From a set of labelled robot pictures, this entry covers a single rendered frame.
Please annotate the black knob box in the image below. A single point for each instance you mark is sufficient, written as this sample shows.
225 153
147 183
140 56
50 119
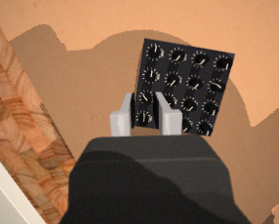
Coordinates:
176 74

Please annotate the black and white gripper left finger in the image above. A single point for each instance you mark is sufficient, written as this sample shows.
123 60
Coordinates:
122 121

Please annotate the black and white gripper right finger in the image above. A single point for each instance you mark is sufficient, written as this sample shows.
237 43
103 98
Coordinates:
168 120

